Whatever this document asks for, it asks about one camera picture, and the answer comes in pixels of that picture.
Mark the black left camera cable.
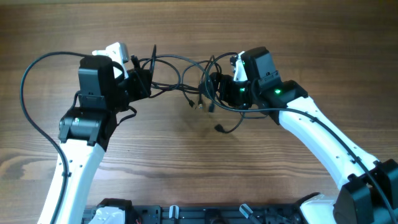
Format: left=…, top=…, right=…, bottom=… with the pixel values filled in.
left=19, top=51, right=90, bottom=224

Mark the black right camera cable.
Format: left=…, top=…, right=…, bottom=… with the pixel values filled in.
left=203, top=52, right=397, bottom=224

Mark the black camera cable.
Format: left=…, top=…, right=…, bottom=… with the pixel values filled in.
left=19, top=51, right=90, bottom=224
left=203, top=52, right=397, bottom=224

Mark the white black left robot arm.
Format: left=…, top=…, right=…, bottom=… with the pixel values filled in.
left=39, top=55, right=153, bottom=223

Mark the black usb cable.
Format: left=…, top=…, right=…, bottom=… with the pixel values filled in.
left=130, top=44, right=246, bottom=134

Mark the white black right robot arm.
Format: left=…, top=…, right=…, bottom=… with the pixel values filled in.
left=203, top=47, right=397, bottom=223

